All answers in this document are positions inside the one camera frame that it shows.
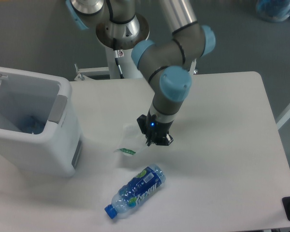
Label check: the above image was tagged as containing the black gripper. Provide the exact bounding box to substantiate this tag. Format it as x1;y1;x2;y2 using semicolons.
137;112;174;146

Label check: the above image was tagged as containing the blue plastic bag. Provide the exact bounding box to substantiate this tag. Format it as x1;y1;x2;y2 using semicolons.
255;0;290;23

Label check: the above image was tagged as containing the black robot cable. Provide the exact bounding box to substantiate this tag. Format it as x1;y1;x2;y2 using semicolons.
112;38;125;79

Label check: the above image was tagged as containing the clear plastic bag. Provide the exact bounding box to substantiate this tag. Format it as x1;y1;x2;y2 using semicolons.
113;123;148;157

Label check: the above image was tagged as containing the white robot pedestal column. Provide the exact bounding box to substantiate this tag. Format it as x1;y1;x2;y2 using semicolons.
105;47;143;79

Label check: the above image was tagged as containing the white plastic trash can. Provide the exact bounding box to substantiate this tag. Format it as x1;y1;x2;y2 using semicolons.
0;67;83;177

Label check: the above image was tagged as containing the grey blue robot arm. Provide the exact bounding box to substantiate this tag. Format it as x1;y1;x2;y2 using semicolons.
66;0;216;146

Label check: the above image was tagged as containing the blue labelled plastic bottle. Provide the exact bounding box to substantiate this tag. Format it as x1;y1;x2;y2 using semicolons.
104;164;166;219

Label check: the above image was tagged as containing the white metal base frame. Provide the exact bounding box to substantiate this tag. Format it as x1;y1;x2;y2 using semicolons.
73;58;199;81

